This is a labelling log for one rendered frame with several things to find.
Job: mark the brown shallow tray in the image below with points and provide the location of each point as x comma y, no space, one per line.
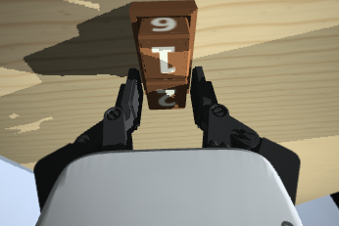
186,8

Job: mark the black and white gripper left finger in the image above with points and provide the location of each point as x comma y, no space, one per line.
113,133

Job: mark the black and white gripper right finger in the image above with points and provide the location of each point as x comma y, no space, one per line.
224,131

